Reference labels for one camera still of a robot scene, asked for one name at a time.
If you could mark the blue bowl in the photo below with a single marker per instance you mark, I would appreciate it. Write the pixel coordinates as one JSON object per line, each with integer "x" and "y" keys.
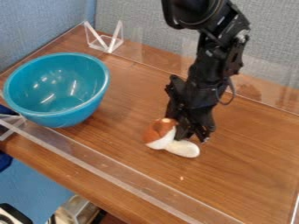
{"x": 58, "y": 89}

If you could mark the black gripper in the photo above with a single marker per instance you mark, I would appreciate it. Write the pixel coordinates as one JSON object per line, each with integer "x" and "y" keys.
{"x": 190, "y": 107}

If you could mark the clear acrylic front barrier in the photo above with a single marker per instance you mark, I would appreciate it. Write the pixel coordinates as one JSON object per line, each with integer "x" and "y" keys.
{"x": 131, "y": 180}

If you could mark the clear acrylic corner bracket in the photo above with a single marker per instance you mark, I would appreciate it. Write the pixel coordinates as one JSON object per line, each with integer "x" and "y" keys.
{"x": 103, "y": 42}

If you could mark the brown white plush mushroom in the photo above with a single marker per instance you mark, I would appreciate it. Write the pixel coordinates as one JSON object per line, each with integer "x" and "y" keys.
{"x": 159, "y": 138}

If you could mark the blue cloth object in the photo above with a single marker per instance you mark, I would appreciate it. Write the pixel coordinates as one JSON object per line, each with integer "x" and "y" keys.
{"x": 6, "y": 113}

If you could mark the black white object below table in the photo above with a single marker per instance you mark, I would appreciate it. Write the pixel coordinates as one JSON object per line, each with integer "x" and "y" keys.
{"x": 13, "y": 216}

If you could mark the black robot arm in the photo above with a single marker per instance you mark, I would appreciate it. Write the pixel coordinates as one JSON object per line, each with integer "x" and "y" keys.
{"x": 223, "y": 28}

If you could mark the clear acrylic left bracket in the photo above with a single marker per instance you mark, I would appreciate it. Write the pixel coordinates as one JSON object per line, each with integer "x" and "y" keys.
{"x": 14, "y": 122}

